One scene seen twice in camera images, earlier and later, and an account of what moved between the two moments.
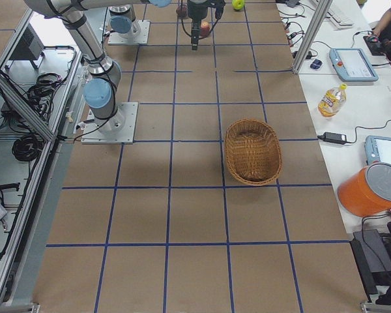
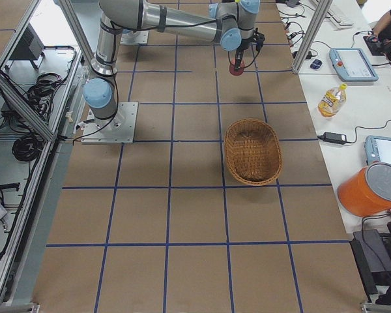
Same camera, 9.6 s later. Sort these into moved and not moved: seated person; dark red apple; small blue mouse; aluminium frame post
Moved: dark red apple
Not moved: aluminium frame post; small blue mouse; seated person
